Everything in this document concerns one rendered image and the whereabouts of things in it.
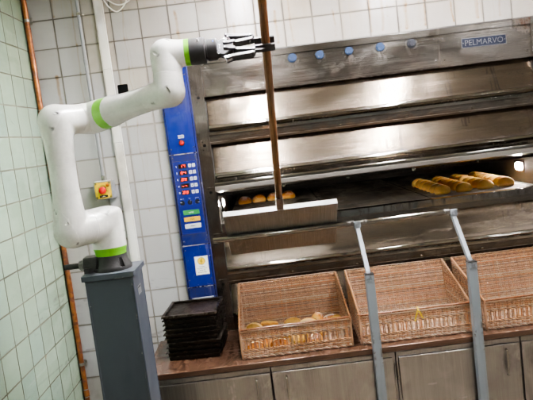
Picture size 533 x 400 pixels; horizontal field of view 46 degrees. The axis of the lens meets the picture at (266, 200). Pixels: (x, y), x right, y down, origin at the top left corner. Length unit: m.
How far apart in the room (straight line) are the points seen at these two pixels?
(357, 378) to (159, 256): 1.26
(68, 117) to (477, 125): 2.22
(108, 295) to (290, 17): 1.80
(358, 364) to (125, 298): 1.22
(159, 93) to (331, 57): 1.52
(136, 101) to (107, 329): 0.88
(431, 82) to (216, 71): 1.17
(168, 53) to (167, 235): 1.53
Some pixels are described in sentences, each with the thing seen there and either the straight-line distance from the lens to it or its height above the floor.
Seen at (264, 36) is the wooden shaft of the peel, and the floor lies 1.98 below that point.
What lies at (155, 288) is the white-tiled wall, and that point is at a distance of 3.57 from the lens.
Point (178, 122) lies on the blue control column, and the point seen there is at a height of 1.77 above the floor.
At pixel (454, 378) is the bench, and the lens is 3.24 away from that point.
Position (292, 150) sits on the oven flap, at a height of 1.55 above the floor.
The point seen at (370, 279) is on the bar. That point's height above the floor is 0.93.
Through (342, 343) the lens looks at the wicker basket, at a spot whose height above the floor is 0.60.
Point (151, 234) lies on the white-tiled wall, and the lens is 3.51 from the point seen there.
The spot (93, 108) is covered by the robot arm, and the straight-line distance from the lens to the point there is 2.41.
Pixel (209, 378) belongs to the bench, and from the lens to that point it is 3.11.
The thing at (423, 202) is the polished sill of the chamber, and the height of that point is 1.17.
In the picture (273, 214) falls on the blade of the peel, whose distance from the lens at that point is 2.98.
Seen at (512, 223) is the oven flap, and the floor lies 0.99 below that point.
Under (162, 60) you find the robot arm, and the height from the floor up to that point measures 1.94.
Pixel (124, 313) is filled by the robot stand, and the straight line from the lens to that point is 2.49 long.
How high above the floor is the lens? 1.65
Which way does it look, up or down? 6 degrees down
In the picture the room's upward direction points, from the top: 7 degrees counter-clockwise
